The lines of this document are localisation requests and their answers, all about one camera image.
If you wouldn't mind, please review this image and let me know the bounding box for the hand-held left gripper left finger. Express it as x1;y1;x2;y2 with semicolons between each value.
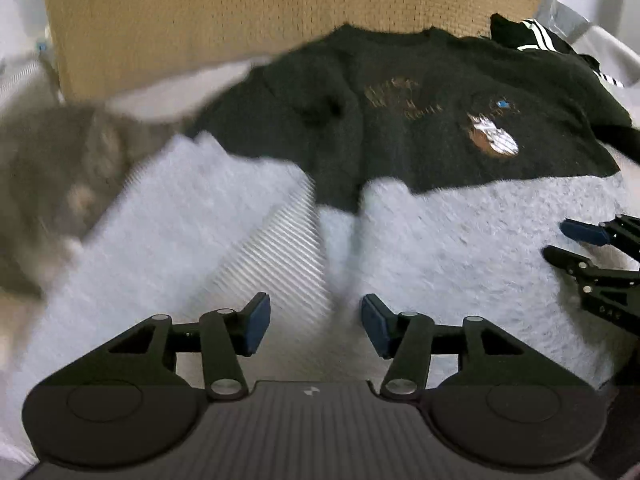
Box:
39;292;272;401

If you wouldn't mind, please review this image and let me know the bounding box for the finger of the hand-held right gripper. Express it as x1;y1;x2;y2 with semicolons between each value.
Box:
542;244;640;334
559;213;640;261

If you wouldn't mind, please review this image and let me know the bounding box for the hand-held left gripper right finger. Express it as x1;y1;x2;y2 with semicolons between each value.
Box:
360;294;592;401

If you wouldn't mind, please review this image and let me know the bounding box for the black and grey knit sweater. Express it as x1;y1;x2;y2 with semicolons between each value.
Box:
15;25;640;396

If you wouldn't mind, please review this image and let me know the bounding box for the black white-striped garment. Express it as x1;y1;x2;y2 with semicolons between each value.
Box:
489;12;626;88

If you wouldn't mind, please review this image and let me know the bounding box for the grey tabby cat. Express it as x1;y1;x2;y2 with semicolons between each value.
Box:
0;102;201;306

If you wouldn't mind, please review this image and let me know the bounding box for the woven tan headboard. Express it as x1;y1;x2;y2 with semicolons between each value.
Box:
41;0;558;106

